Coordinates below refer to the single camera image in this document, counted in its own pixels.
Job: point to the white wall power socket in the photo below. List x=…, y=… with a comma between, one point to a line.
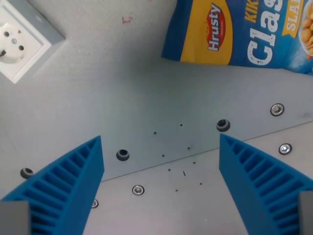
x=14, y=44

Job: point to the silver hex socket screw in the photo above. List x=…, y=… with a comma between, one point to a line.
x=277, y=109
x=95, y=203
x=138, y=190
x=285, y=148

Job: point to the grey rubber grommet hole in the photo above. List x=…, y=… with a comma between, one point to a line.
x=26, y=172
x=122, y=155

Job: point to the blue yellow Hrusty snack bag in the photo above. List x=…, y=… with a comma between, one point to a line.
x=234, y=31

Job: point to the grey socket mounting box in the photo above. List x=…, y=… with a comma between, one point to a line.
x=39, y=22

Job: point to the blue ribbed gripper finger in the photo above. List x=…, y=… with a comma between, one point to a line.
x=264, y=183
x=61, y=186

